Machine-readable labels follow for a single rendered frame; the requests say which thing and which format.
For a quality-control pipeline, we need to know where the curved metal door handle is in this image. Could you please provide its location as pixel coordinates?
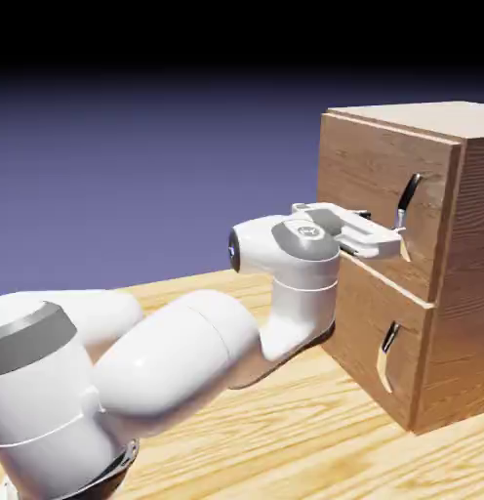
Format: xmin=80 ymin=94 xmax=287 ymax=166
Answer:
xmin=376 ymin=320 xmax=401 ymax=395
xmin=393 ymin=172 xmax=423 ymax=264

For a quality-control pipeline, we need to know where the light wooden cabinet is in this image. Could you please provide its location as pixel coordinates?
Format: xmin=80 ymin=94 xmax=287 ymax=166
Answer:
xmin=316 ymin=101 xmax=484 ymax=436

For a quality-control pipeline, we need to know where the wooden cabinet door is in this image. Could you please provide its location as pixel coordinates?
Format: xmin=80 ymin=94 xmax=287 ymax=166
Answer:
xmin=316 ymin=113 xmax=463 ymax=304
xmin=322 ymin=251 xmax=435 ymax=431

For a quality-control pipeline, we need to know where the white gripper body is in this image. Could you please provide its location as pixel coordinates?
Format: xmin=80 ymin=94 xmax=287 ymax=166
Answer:
xmin=335 ymin=209 xmax=408 ymax=260

